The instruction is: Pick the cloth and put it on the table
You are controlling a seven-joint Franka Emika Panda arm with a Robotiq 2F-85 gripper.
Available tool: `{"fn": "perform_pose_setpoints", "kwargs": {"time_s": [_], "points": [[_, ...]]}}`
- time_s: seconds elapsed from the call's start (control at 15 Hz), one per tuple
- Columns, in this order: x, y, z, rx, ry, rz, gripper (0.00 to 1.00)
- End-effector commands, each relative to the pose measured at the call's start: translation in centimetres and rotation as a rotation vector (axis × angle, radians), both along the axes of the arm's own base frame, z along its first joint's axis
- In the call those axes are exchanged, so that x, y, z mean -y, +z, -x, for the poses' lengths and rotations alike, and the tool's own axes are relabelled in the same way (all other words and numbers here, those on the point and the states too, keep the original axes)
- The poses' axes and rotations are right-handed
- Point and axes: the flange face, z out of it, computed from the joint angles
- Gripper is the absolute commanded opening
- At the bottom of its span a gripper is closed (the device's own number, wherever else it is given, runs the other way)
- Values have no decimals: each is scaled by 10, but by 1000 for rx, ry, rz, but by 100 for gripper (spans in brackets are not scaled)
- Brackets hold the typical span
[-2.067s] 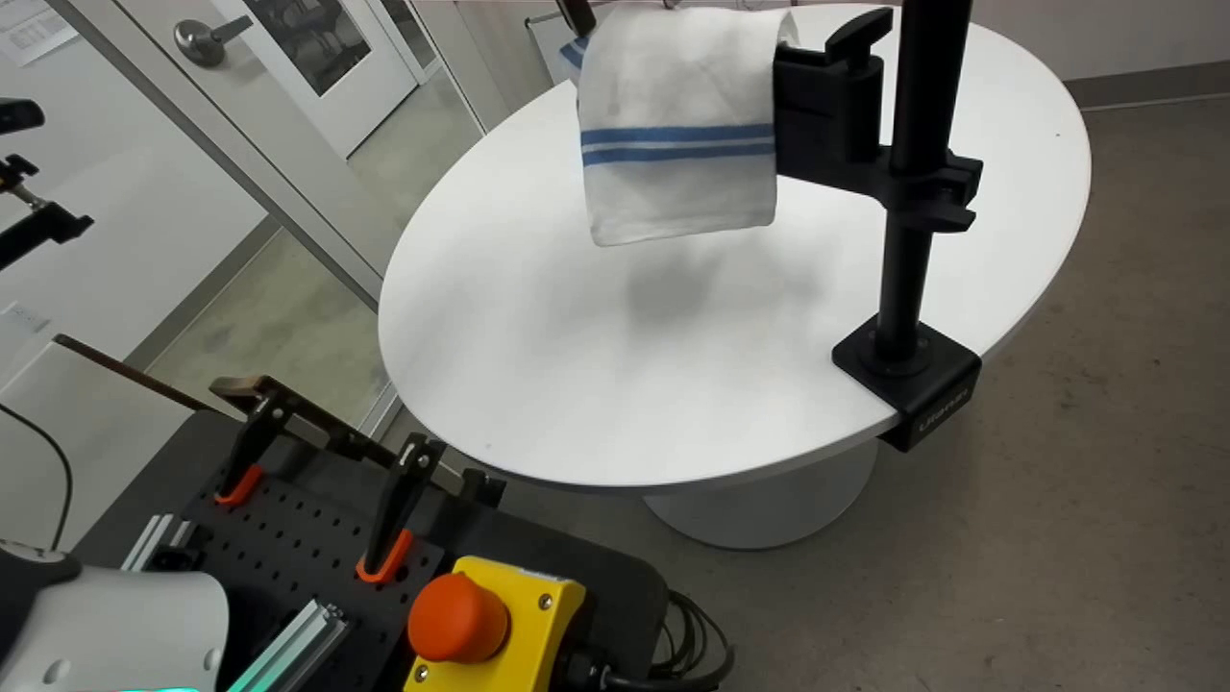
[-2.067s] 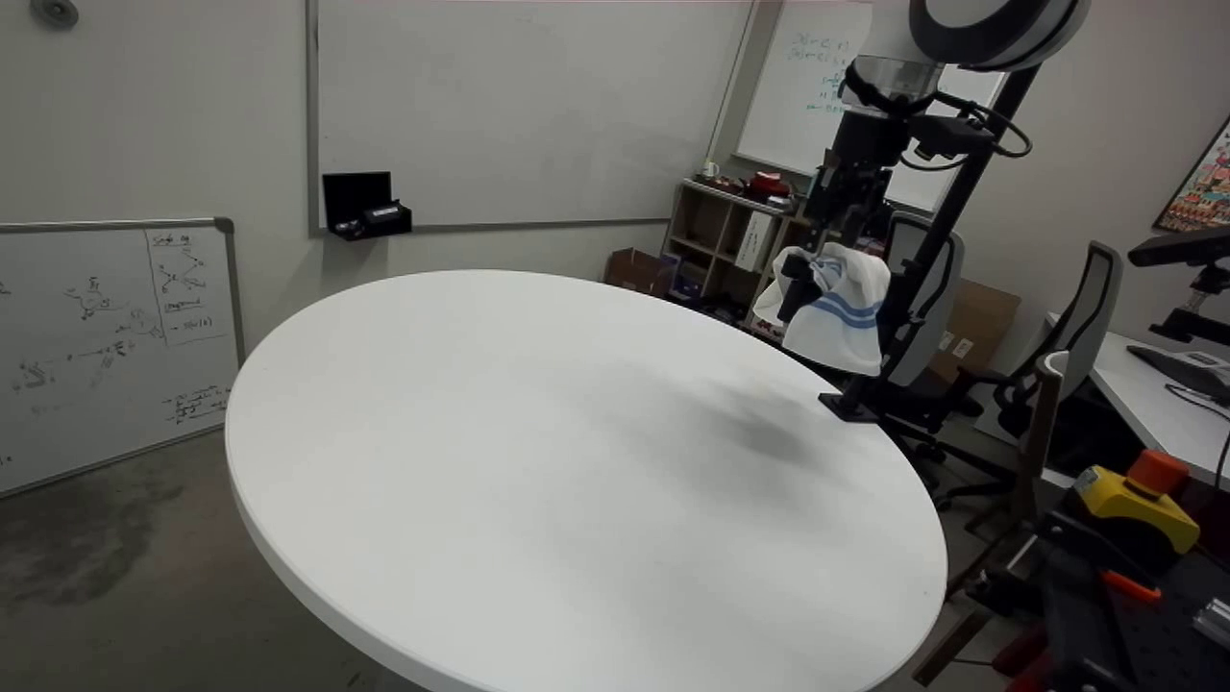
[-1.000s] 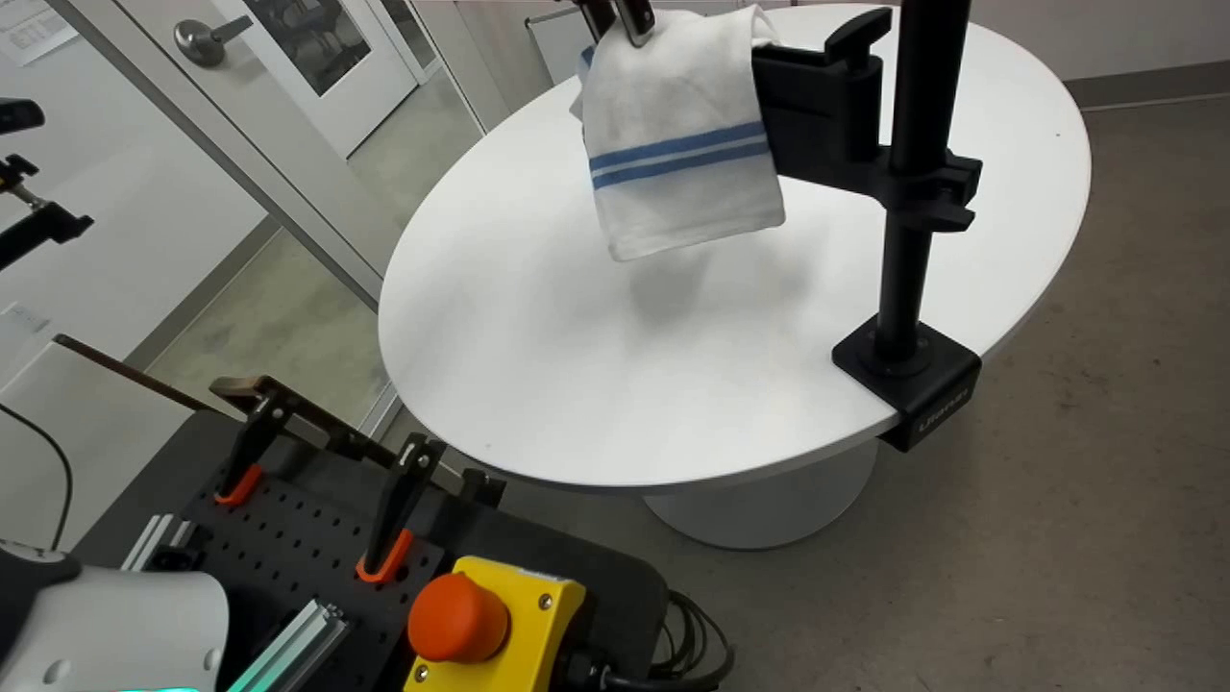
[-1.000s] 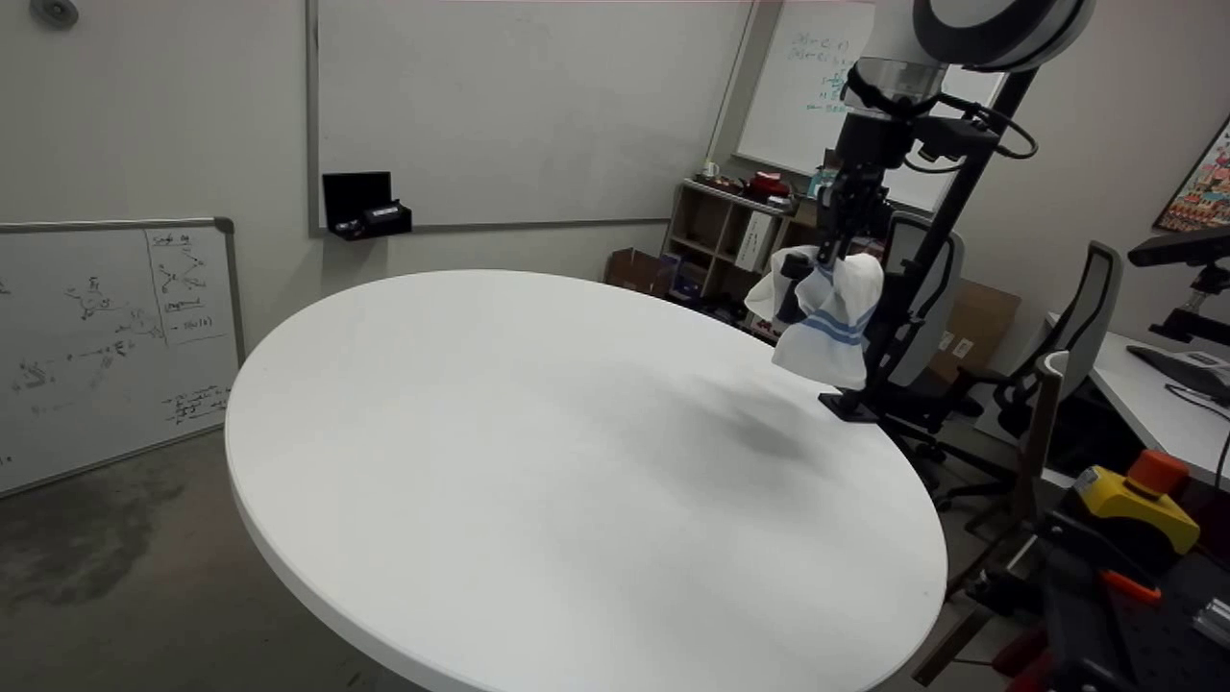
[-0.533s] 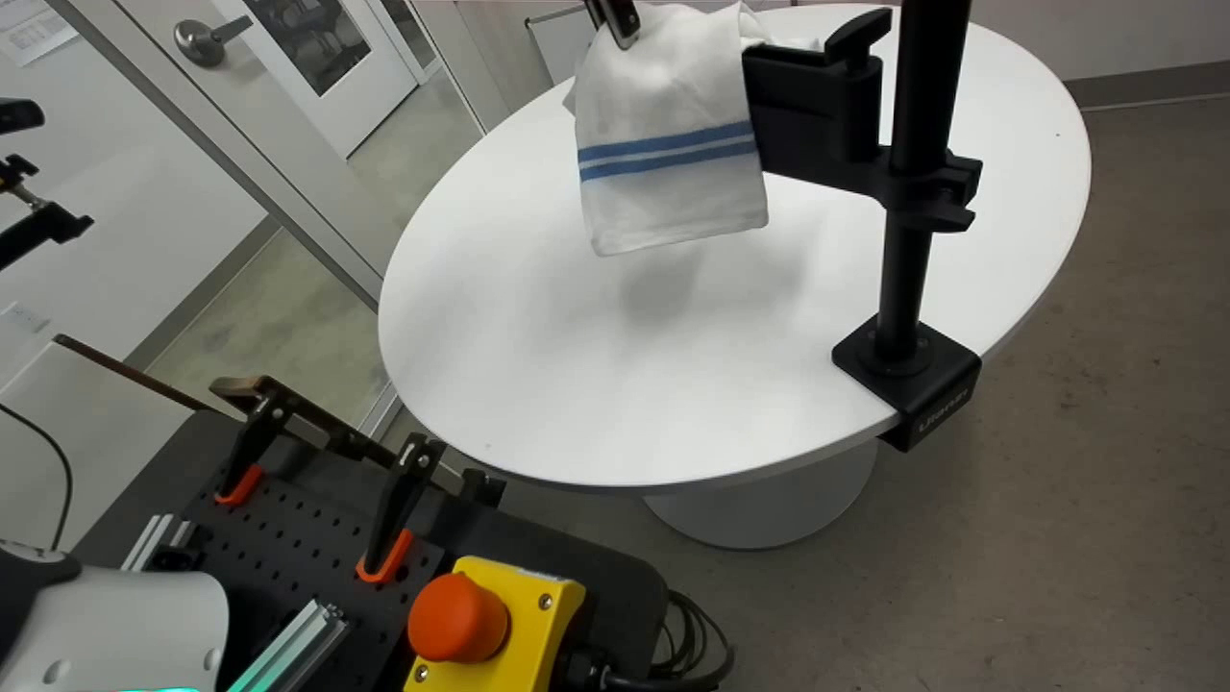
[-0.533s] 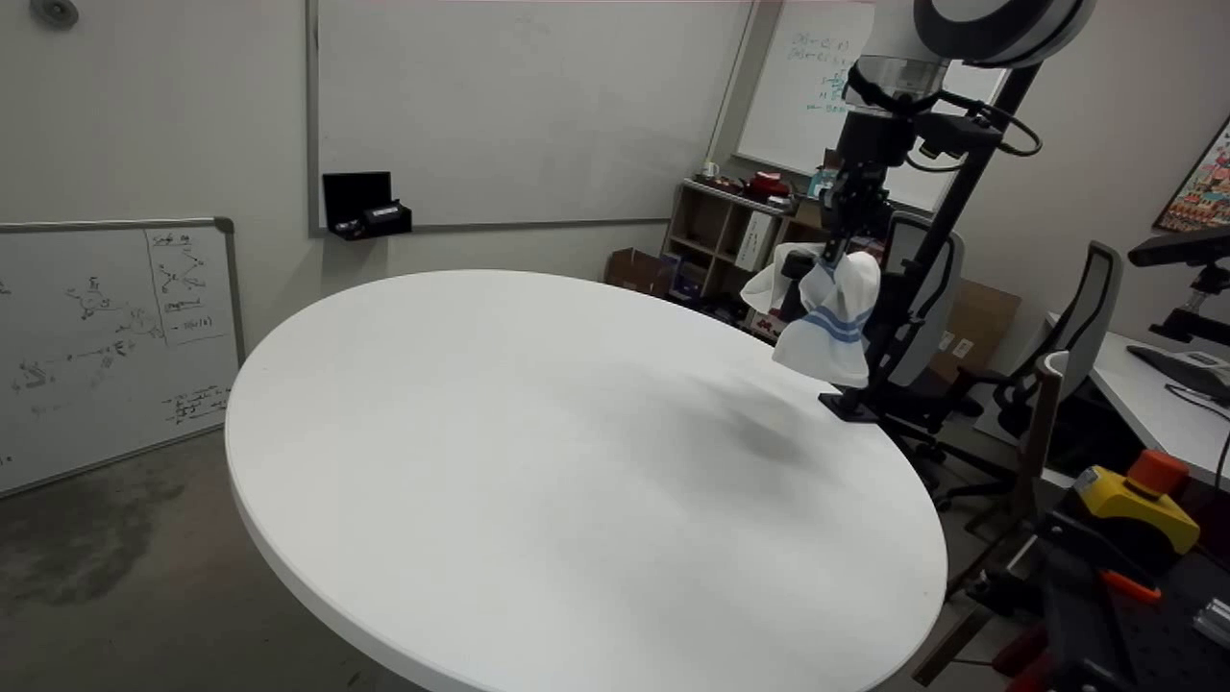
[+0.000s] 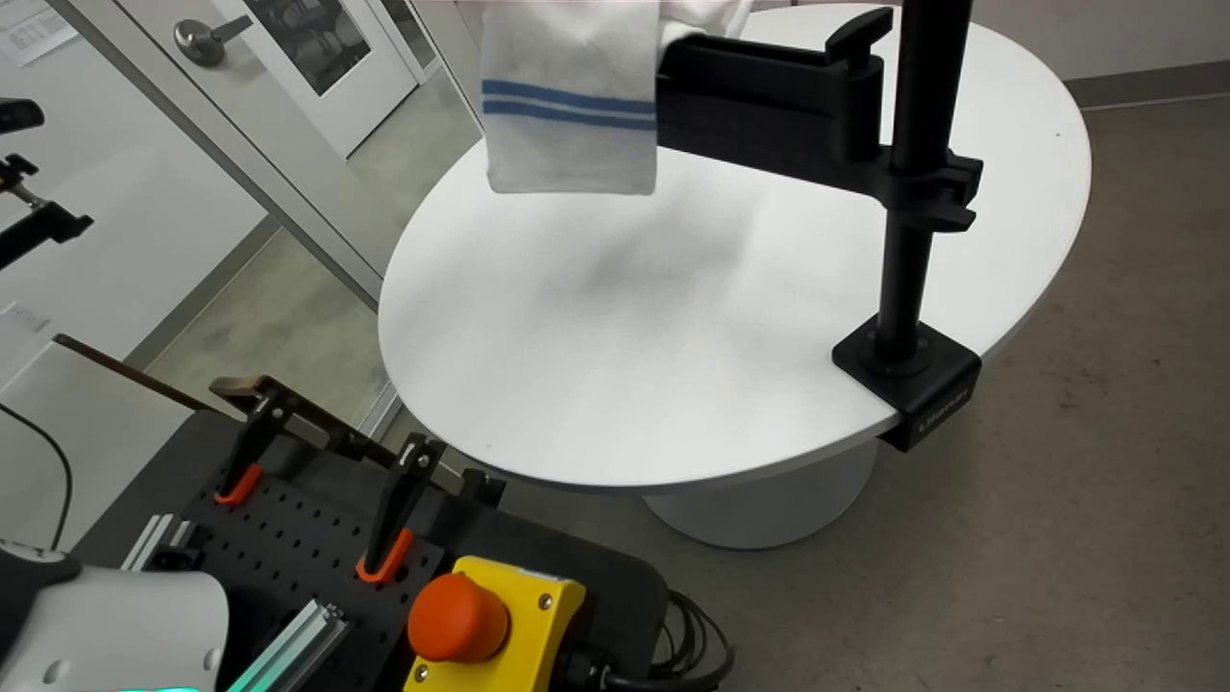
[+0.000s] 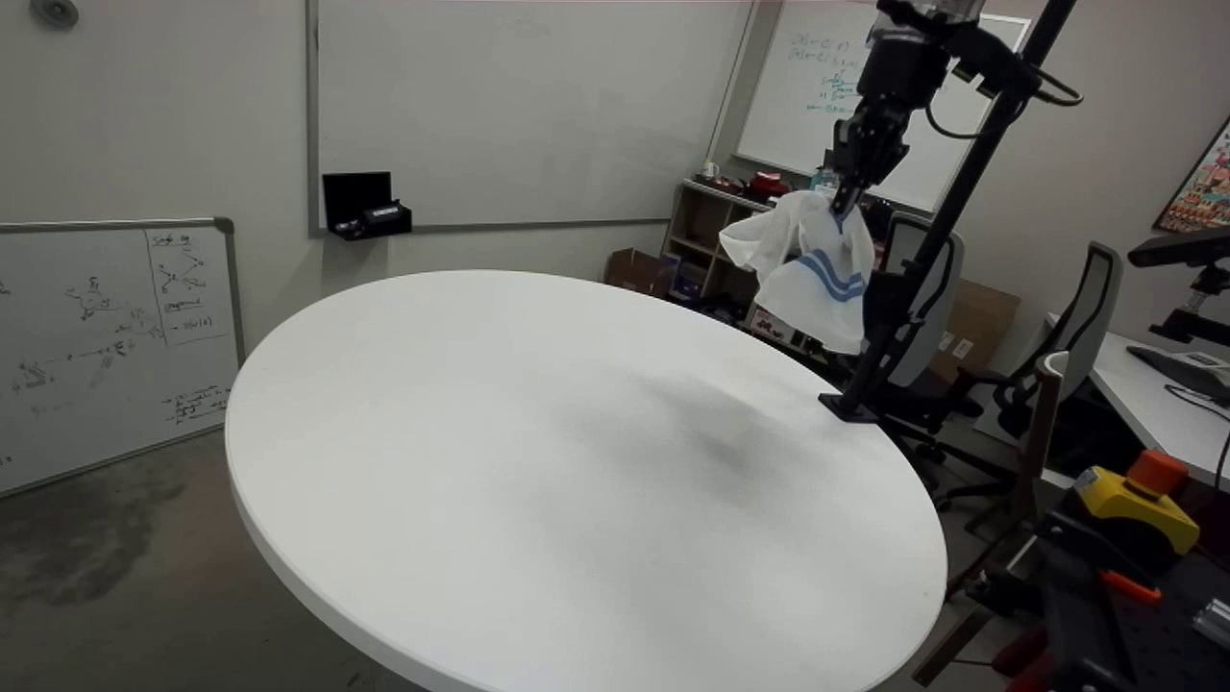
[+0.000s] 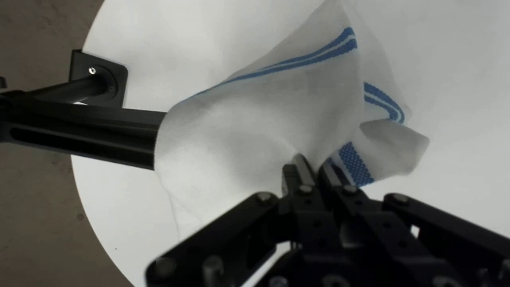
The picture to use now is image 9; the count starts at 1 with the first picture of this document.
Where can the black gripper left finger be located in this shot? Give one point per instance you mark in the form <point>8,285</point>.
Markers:
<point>248,233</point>

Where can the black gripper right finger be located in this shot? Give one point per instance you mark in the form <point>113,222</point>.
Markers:
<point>424,233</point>

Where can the white cloth with blue stripes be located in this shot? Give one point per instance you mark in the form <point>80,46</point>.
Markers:
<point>255,121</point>

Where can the black clamp-on pole stand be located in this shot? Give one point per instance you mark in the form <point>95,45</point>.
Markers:
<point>80,128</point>

